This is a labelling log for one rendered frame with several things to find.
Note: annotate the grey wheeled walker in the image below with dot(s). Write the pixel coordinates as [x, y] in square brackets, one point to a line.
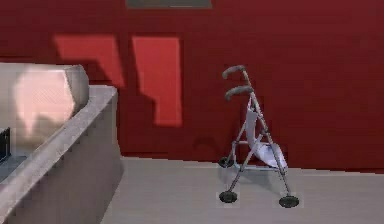
[255, 133]

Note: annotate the grey framed window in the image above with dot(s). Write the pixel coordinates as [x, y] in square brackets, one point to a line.
[168, 3]

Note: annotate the black laptop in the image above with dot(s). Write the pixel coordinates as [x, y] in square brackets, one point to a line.
[4, 144]

